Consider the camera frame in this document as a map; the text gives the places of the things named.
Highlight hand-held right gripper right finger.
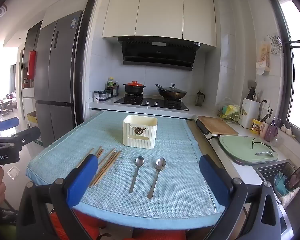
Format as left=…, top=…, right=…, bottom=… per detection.
left=199, top=154, right=282, bottom=240

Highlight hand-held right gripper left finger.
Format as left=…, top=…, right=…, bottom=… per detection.
left=16, top=154, right=98, bottom=240

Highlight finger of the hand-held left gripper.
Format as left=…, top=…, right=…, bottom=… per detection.
left=0, top=127, right=41, bottom=150
left=0, top=117, right=20, bottom=137

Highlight row of wooden chopsticks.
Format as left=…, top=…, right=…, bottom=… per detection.
left=76, top=147, right=122, bottom=188

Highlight cream ribbed utensil holder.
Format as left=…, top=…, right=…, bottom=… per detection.
left=122, top=114, right=158, bottom=147

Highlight yellow box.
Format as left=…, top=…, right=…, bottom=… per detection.
left=27, top=111, right=38, bottom=130

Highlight green cutting board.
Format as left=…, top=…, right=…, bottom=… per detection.
left=219, top=135, right=279, bottom=162

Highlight light blue woven mat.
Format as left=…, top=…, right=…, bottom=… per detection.
left=26, top=110, right=225, bottom=230

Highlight red stool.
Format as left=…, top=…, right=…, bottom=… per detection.
left=50, top=209, right=188, bottom=240

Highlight wooden cutting board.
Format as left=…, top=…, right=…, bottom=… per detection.
left=197, top=116, right=239, bottom=136

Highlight steel spoon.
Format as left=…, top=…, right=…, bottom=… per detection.
left=147, top=157, right=167, bottom=199
left=129, top=156, right=145, bottom=194

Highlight grey refrigerator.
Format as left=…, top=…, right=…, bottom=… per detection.
left=34, top=10, right=84, bottom=148

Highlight yellow cup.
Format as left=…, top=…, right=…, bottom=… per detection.
left=250, top=118, right=264, bottom=134

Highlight bag of sponges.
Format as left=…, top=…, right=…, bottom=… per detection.
left=219, top=97, right=241, bottom=124

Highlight white knife block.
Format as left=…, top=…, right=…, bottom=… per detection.
left=239, top=97, right=261, bottom=128

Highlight sink dish rack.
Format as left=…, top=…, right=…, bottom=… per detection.
left=255, top=160, right=300, bottom=205

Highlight purple soap dispenser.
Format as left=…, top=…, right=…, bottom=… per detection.
left=265, top=117, right=282, bottom=142

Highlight garlic bulbs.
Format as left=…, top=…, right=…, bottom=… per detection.
left=281, top=124, right=296, bottom=137

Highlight dark wok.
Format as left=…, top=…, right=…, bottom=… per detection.
left=155, top=84, right=187, bottom=100

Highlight black gas stove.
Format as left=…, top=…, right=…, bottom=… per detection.
left=114, top=94, right=190, bottom=112

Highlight glass wok lid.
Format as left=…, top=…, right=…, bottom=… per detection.
left=162, top=84, right=184, bottom=93

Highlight sauce bottle with yellow cap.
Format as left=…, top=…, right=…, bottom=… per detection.
left=107, top=77, right=115, bottom=97

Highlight black clay pot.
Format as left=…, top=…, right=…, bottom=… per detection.
left=123, top=84, right=146, bottom=95

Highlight hanging printed bag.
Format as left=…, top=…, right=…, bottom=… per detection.
left=255, top=39, right=271, bottom=75

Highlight window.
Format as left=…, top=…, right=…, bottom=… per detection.
left=275, top=0, right=300, bottom=135

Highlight black range hood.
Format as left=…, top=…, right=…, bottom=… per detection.
left=117, top=36, right=201, bottom=71

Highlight round metal steamer rack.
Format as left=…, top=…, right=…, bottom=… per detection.
left=267, top=35, right=283, bottom=55

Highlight glass pitcher with dark frame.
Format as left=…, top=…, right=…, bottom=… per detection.
left=195, top=90, right=205, bottom=107

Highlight dark door frame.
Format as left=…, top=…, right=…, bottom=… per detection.
left=76, top=0, right=102, bottom=128

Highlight white wall cabinet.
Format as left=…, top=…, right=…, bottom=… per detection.
left=102, top=0, right=217, bottom=47

